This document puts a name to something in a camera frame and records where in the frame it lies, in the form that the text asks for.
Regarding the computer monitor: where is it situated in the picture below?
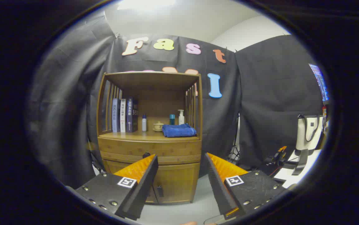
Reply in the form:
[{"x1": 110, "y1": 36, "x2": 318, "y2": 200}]
[{"x1": 308, "y1": 63, "x2": 329, "y2": 102}]

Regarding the wooden cabinet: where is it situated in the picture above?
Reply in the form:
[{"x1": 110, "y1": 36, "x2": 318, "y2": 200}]
[{"x1": 97, "y1": 71, "x2": 203, "y2": 204}]

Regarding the wooden drawer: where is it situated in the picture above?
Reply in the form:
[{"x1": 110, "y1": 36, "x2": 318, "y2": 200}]
[{"x1": 98, "y1": 137, "x2": 202, "y2": 165}]

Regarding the white book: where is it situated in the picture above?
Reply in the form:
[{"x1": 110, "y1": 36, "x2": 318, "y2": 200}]
[{"x1": 120, "y1": 99, "x2": 127, "y2": 133}]

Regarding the dark blue book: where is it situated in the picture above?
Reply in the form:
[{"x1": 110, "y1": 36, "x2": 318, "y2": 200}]
[{"x1": 126, "y1": 97, "x2": 139, "y2": 133}]

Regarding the light blue book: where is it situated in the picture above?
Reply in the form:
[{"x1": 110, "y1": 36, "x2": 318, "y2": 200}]
[{"x1": 112, "y1": 98, "x2": 120, "y2": 133}]

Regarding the blue towel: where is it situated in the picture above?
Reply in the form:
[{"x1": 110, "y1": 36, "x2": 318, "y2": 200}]
[{"x1": 162, "y1": 123, "x2": 197, "y2": 138}]

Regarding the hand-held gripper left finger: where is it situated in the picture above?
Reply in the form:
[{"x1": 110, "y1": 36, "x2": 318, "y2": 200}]
[{"x1": 75, "y1": 154, "x2": 159, "y2": 221}]

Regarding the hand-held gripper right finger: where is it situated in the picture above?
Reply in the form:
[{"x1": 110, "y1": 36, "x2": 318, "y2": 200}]
[{"x1": 205, "y1": 152, "x2": 288, "y2": 219}]

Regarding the orange and black tool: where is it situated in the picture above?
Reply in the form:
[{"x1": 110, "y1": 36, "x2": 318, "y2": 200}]
[{"x1": 265, "y1": 146, "x2": 288, "y2": 166}]

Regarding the white tote bag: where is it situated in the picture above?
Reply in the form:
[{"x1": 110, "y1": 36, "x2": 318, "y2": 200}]
[{"x1": 292, "y1": 114, "x2": 324, "y2": 175}]

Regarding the black tripod stand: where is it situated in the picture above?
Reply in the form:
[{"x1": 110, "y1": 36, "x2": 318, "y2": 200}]
[{"x1": 228, "y1": 112, "x2": 241, "y2": 163}]

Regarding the wooden countertop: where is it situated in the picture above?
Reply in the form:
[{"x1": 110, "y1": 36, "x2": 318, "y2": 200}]
[{"x1": 100, "y1": 130, "x2": 200, "y2": 141}]

